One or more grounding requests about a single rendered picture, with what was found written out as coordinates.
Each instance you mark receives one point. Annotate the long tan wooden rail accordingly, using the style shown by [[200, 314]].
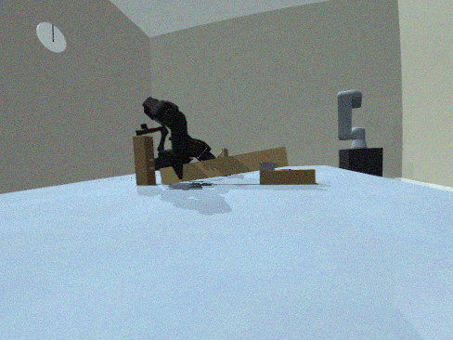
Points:
[[225, 166]]

